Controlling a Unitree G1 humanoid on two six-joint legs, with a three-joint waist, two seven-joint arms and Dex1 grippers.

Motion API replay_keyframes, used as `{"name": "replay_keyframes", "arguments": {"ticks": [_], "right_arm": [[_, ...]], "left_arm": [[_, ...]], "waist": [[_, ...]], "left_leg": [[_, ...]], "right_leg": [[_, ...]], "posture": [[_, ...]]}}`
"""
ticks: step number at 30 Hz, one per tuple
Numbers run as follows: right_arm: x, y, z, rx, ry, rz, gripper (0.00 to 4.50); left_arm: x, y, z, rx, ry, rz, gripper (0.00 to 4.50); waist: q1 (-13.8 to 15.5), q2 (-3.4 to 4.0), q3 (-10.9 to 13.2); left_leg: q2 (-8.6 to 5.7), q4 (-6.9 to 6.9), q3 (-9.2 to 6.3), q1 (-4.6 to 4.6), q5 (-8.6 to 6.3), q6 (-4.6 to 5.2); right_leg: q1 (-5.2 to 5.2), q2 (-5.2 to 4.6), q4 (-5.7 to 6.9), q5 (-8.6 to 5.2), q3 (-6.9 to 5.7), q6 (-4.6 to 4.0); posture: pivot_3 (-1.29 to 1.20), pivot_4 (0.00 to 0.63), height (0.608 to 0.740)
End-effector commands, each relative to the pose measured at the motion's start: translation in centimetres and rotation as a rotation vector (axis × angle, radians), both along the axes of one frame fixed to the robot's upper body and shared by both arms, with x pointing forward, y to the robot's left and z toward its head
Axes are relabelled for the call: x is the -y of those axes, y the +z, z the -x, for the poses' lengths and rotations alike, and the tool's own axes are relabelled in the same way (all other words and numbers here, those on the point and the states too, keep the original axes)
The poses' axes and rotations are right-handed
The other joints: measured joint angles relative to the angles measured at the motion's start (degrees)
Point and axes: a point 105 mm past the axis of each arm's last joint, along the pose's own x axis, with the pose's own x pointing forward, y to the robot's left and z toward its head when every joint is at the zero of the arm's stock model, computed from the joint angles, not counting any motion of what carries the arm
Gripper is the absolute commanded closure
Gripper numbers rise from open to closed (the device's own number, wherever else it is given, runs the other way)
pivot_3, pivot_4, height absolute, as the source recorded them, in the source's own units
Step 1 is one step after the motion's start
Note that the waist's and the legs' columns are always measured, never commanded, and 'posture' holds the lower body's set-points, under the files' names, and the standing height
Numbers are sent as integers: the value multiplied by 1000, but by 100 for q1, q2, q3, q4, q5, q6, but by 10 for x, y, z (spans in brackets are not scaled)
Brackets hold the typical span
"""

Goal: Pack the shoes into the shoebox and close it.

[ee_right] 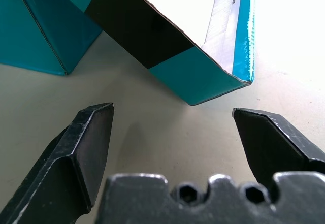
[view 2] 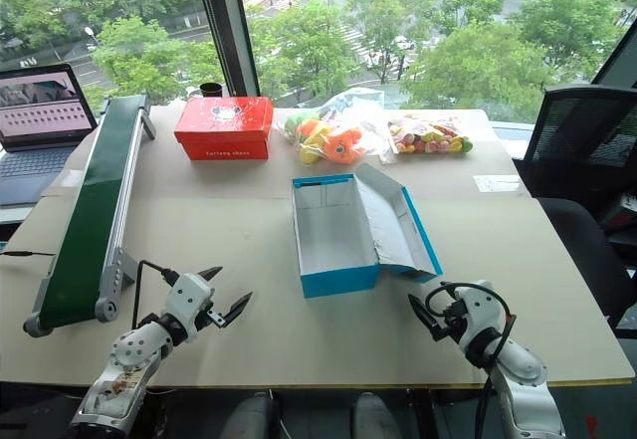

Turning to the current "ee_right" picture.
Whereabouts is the teal cardboard box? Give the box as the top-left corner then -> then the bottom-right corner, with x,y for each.
0,0 -> 257,107

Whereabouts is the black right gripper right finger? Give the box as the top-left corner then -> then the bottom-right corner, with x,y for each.
232,107 -> 325,185

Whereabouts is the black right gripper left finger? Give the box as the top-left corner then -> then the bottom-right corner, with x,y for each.
0,102 -> 115,224

